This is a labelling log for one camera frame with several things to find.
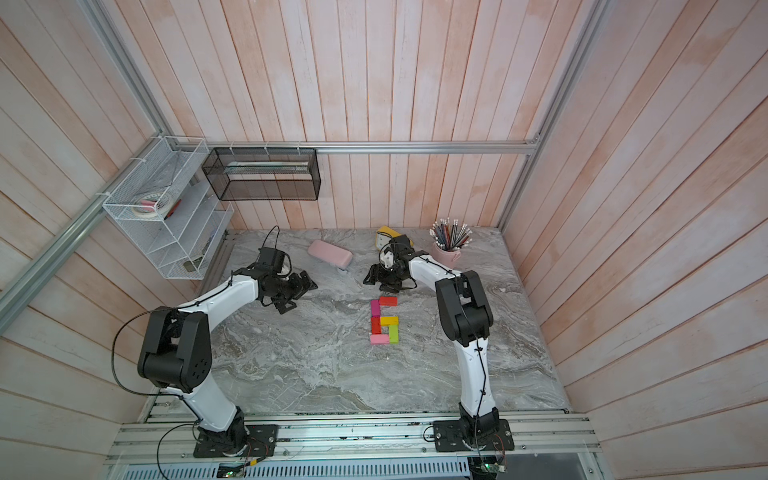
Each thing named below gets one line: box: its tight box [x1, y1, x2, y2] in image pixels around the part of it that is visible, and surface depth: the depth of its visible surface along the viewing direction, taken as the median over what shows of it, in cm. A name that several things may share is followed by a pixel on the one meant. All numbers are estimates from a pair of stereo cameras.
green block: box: [389, 324, 399, 344], surface depth 92 cm
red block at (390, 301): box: [379, 296, 399, 307], surface depth 100 cm
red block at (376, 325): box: [371, 315, 382, 335], surface depth 95 cm
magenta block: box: [370, 299, 380, 317], surface depth 100 cm
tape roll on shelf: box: [132, 193, 171, 217], surface depth 76 cm
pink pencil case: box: [307, 239, 354, 270], surface depth 112 cm
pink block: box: [370, 334, 390, 344], surface depth 92 cm
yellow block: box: [380, 316, 399, 326], surface depth 97 cm
